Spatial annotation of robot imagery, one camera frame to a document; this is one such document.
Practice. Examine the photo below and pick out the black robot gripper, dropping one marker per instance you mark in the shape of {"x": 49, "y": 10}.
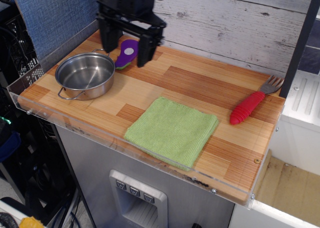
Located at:
{"x": 135, "y": 17}

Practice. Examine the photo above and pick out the stainless steel pan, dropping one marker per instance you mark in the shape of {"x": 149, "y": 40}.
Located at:
{"x": 85, "y": 76}

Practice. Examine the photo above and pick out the green cloth napkin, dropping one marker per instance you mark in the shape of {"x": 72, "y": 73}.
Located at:
{"x": 172, "y": 132}

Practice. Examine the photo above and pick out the purple toy eggplant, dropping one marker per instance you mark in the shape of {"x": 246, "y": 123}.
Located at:
{"x": 128, "y": 52}

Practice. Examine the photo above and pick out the blue fabric panel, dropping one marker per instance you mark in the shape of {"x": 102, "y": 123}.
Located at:
{"x": 56, "y": 27}

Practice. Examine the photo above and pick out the black plastic crate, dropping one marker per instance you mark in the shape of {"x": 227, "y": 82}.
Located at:
{"x": 17, "y": 52}

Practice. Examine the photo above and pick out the toy fridge water dispenser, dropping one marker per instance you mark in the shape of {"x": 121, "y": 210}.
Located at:
{"x": 138, "y": 204}

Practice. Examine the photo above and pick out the white toy sink counter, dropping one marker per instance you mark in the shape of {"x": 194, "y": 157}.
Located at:
{"x": 296, "y": 139}

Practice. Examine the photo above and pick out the clear acrylic table guard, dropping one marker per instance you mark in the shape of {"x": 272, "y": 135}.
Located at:
{"x": 230, "y": 161}

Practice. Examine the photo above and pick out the red handled fork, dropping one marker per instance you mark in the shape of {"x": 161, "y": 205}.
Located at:
{"x": 244, "y": 109}

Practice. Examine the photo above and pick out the black right vertical post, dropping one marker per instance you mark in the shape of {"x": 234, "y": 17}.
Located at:
{"x": 300, "y": 47}

